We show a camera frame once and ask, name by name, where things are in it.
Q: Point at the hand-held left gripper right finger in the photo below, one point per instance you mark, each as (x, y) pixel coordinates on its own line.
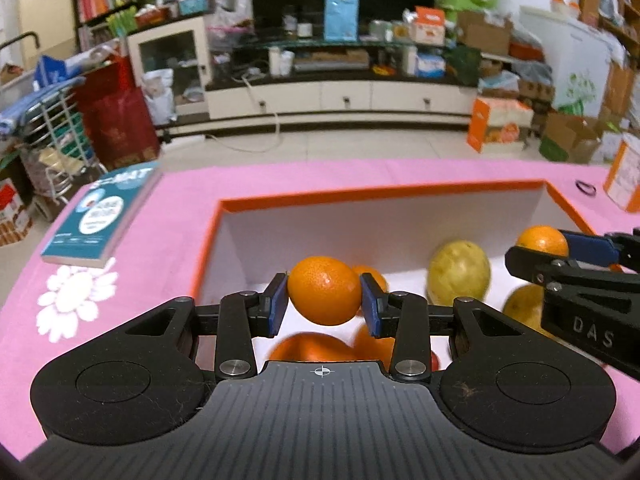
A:
(371, 307)

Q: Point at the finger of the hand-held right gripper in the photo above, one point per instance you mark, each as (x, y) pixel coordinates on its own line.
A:
(535, 265)
(585, 248)

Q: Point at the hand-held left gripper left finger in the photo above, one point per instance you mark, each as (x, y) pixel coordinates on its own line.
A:
(276, 305)

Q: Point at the small orange kumquat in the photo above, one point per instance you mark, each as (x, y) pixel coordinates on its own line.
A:
(542, 241)
(370, 345)
(377, 280)
(325, 290)

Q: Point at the yellow-green passion fruit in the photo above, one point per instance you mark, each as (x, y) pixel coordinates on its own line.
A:
(522, 305)
(460, 270)

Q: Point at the large orange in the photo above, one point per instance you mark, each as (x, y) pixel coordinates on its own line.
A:
(310, 347)

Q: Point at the red cherry tomato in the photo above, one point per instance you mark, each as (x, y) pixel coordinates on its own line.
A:
(435, 360)

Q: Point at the orange cardboard box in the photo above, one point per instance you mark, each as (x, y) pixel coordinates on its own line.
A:
(350, 225)

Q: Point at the orange and white canister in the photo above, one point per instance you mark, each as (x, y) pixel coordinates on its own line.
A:
(625, 175)

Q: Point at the brown cardboard box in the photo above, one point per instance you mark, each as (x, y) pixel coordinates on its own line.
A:
(570, 137)

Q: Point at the orange and white fruit box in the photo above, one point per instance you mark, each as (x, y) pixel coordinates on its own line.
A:
(500, 122)

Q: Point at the white chest freezer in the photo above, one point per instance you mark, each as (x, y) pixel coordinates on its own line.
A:
(575, 55)

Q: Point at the teal book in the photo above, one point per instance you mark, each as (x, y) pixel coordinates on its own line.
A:
(102, 215)

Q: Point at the dark green bag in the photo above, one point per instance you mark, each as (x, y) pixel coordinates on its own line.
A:
(465, 65)

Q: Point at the white glass door cabinet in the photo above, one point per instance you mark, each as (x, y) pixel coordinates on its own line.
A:
(202, 85)

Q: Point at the red gift bag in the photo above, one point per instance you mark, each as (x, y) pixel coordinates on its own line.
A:
(120, 130)

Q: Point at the white plastic bag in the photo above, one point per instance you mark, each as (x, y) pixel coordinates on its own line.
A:
(160, 92)

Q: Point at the orange and white carton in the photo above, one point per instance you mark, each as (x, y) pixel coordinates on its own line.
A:
(429, 25)

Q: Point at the red and white box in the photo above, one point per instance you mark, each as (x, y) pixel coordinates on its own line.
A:
(12, 210)

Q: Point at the blue flat package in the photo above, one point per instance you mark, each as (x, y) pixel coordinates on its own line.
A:
(341, 17)

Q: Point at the white air conditioner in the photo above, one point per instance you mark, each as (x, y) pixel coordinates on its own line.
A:
(47, 15)

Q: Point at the wooden wall shelf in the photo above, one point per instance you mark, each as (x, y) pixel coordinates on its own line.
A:
(615, 0)

